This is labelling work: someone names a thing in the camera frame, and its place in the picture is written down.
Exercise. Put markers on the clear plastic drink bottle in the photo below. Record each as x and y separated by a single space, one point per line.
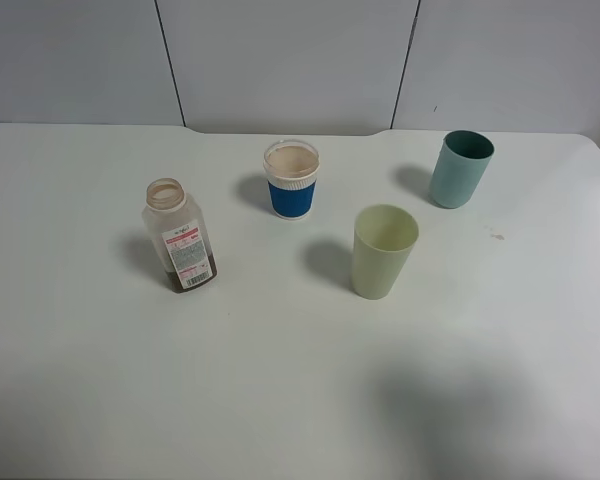
176 227

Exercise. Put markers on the teal plastic cup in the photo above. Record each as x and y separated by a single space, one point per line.
462 161

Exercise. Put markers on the pale green plastic cup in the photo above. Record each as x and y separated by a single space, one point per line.
384 236

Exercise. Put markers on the blue sleeved paper cup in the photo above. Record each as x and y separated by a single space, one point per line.
291 167

